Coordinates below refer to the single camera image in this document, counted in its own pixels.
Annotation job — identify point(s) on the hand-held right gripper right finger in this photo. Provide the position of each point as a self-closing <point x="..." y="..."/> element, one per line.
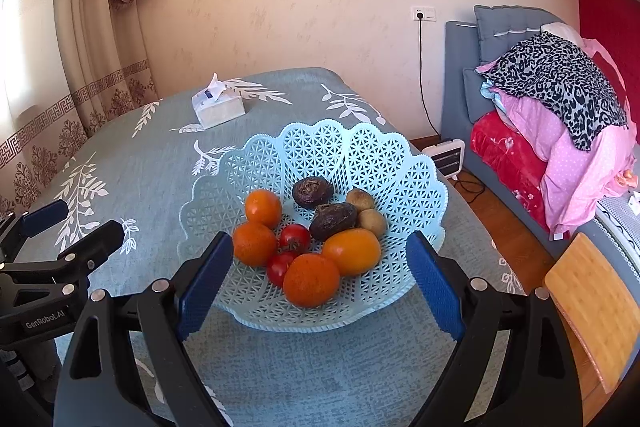
<point x="435" y="292"/>

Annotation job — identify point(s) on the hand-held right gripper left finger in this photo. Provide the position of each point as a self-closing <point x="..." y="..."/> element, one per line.
<point x="205" y="287"/>

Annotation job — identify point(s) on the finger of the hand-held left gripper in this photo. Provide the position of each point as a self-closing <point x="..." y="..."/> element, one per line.
<point x="100" y="239"/>
<point x="45" y="217"/>

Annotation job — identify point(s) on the small orange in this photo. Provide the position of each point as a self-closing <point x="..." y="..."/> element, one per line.
<point x="263" y="208"/>
<point x="255" y="244"/>

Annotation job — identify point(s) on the red cherry tomato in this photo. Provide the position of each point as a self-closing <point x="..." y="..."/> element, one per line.
<point x="295" y="238"/>
<point x="279" y="269"/>

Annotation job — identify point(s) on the smooth-skinned orange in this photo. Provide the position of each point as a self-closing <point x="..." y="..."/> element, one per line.
<point x="351" y="252"/>

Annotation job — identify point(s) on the small brown kiwi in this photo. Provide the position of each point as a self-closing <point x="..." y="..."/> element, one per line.
<point x="372" y="223"/>
<point x="360" y="199"/>

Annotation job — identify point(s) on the large rough-skinned orange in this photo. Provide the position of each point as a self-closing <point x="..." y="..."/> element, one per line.
<point x="311" y="282"/>

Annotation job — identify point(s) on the dark wrinkled passion fruit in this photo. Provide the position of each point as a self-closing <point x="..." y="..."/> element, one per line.
<point x="332" y="221"/>
<point x="312" y="193"/>

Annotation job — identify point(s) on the light blue plastic fruit basket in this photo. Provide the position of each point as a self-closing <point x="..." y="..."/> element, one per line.
<point x="350" y="157"/>

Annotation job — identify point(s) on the person's left forearm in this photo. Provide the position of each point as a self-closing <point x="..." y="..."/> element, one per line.
<point x="42" y="357"/>

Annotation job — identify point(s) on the white electric heater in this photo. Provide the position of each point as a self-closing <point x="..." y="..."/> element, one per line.
<point x="447" y="157"/>

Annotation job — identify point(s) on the blue leaf-print tablecloth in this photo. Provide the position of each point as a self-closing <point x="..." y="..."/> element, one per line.
<point x="320" y="372"/>

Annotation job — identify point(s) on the red floral blanket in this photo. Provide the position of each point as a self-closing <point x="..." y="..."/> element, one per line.
<point x="505" y="157"/>

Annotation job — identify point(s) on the bamboo stool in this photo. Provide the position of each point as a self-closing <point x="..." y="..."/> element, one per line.
<point x="590" y="302"/>

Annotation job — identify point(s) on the beige patterned curtain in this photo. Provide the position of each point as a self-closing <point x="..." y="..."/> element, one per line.
<point x="85" y="57"/>

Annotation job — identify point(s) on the white tissue pack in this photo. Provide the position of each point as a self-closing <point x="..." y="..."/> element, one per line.
<point x="217" y="109"/>

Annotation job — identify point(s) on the pink blanket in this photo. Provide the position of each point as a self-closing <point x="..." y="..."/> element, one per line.
<point x="575" y="177"/>

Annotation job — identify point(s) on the grey patterned cloth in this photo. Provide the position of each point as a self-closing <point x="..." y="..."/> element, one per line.
<point x="617" y="222"/>

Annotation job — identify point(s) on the leopard-print cloth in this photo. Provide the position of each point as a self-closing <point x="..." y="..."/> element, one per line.
<point x="560" y="82"/>

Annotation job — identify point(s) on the blue cushion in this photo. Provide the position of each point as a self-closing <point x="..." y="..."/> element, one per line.
<point x="505" y="27"/>

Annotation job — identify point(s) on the white pillow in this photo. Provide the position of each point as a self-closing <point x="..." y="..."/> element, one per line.
<point x="562" y="32"/>

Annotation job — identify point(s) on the white wall socket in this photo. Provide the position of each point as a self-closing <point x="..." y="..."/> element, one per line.
<point x="424" y="13"/>

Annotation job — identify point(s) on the red wall cloth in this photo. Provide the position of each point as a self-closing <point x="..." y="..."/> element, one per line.
<point x="610" y="27"/>

